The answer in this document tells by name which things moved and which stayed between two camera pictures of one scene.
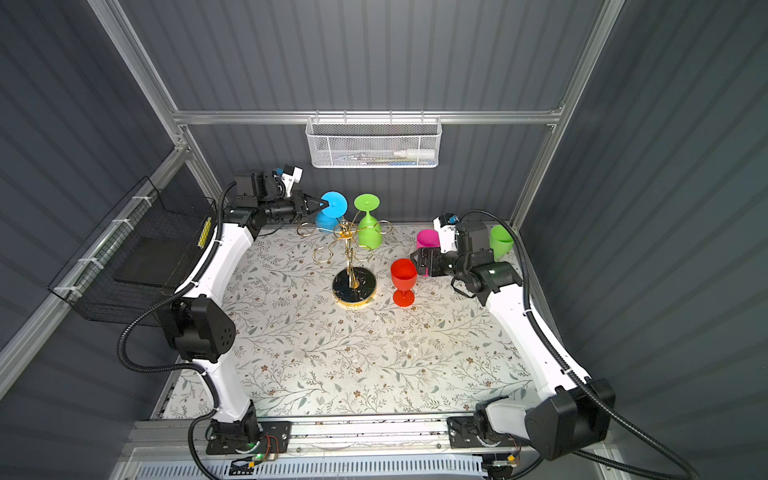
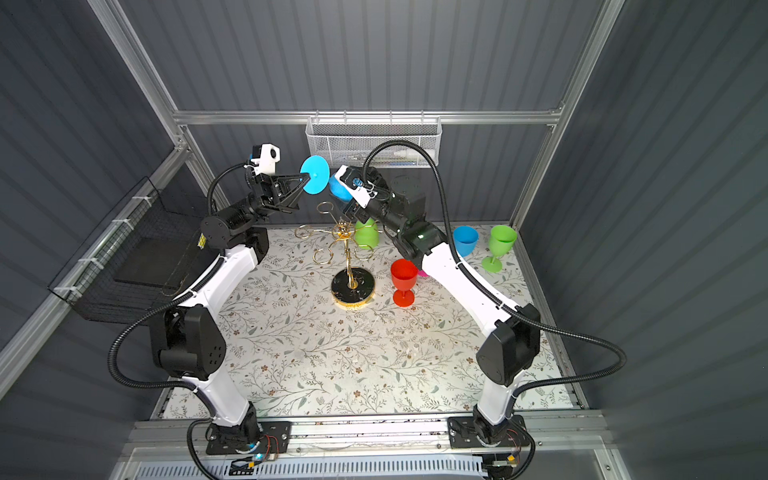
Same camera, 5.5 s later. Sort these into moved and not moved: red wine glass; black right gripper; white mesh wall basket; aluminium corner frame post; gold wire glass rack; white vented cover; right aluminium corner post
Moved: black right gripper
Not moved: white mesh wall basket; red wine glass; aluminium corner frame post; gold wire glass rack; right aluminium corner post; white vented cover
